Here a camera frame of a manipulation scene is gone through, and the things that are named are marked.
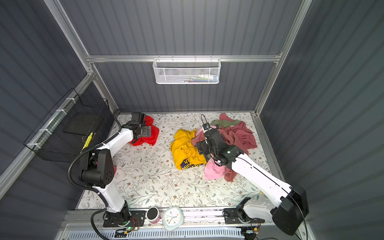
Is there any light pink shirt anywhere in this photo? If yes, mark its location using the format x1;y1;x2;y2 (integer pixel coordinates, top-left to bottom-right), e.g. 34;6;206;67
204;158;225;180

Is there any dusty rose shirt grey trim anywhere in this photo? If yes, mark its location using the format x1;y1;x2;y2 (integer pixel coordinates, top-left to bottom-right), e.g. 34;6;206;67
192;129;244;182

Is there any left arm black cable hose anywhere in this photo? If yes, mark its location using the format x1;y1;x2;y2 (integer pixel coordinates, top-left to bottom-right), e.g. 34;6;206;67
66;108;134;240

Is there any yellow t-shirt with print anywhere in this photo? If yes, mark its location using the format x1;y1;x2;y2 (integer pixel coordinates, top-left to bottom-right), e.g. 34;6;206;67
170;129;207;170

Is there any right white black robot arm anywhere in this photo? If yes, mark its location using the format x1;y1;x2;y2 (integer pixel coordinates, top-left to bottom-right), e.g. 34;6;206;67
195;125;309;236

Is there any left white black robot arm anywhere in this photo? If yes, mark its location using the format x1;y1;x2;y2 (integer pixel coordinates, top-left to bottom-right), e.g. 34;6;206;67
80;112;155;226

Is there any olive green shirt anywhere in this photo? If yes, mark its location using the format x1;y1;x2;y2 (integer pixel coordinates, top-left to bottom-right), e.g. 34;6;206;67
211;120;241;128

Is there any red cloth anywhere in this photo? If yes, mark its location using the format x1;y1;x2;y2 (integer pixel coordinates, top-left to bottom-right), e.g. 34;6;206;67
130;116;160;146

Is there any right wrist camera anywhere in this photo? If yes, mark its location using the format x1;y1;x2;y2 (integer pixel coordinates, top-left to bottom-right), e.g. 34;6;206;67
202;123;212;133

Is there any maroon shirt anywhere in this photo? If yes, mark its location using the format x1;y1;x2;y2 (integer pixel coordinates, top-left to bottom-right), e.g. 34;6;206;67
218;113;258;155

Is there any yellow tag on black basket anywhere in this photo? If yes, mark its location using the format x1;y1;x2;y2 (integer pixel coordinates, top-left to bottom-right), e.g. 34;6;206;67
82;132;94;150

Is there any mint green alarm clock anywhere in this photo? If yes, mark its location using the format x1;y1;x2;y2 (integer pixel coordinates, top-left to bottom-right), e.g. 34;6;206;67
162;207;185;231

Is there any white tube in basket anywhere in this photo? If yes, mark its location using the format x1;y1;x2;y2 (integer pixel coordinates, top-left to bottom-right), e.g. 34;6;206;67
194;74;219;83

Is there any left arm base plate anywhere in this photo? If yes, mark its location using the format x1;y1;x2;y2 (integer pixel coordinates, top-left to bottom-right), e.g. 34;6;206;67
103;211;146;228

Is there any black wire basket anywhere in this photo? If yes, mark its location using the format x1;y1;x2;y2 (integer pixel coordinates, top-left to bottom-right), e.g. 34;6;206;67
24;84;114;163

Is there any white wire mesh basket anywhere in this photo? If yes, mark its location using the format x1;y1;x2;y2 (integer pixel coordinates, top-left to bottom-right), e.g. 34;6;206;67
153;58;222;85

